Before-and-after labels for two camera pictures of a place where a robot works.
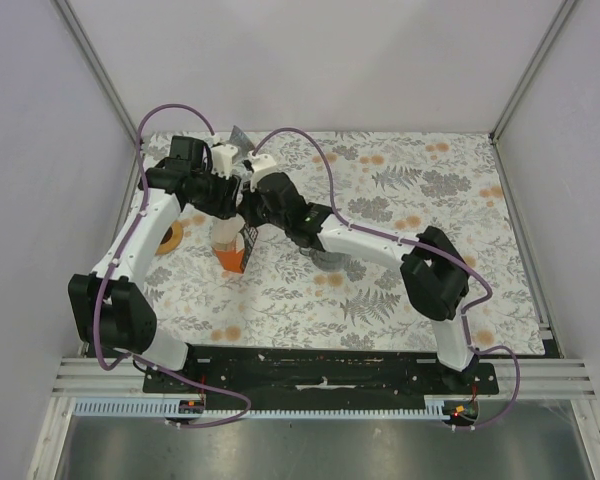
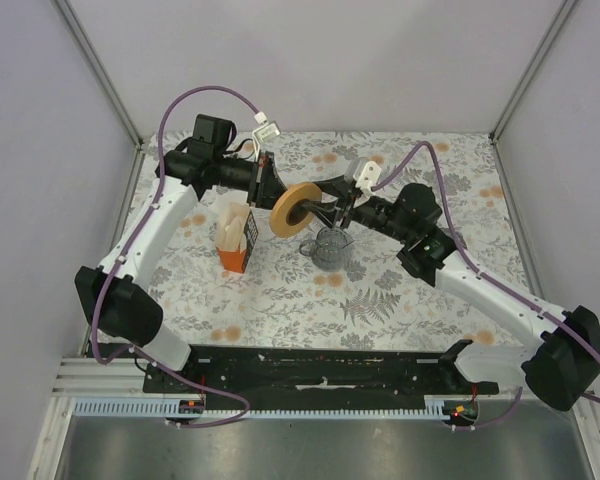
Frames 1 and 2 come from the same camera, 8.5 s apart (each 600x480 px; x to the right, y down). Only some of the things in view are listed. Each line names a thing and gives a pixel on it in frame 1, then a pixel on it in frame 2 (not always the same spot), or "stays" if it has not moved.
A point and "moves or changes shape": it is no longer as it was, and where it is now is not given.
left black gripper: x=225 y=206 to x=265 y=194
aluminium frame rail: x=517 y=377 stays
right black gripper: x=246 y=208 to x=329 y=212
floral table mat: x=381 y=187 stays
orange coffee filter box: x=231 y=254 moves or changes shape
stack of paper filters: x=226 y=235 stays
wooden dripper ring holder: x=174 y=241 moves or changes shape
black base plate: x=324 y=376 stays
